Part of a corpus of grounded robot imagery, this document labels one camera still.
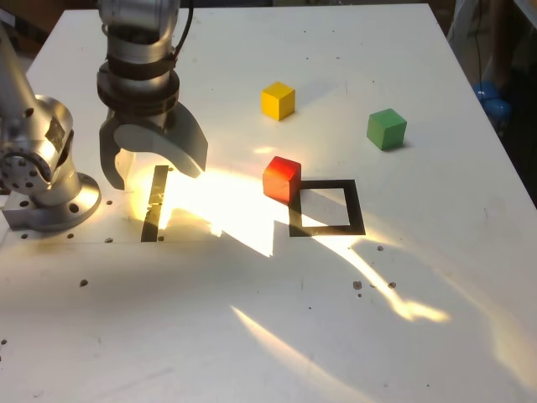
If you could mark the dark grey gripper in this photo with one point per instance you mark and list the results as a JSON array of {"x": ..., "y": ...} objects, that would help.
[{"x": 157, "y": 121}]

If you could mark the black tape square outline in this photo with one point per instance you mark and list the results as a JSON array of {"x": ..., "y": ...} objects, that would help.
[{"x": 356, "y": 205}]

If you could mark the red cube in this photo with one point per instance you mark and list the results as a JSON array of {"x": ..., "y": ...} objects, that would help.
[{"x": 279, "y": 180}]

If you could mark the yellow cube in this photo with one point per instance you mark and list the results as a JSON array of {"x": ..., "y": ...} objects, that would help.
[{"x": 277, "y": 103}]

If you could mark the green cube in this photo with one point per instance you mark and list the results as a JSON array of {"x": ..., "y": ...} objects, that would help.
[{"x": 386, "y": 130}]

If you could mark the black tape strip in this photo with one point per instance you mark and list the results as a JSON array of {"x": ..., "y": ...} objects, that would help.
[{"x": 154, "y": 214}]

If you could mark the blue round object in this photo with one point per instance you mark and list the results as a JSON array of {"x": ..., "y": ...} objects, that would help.
[{"x": 491, "y": 101}]

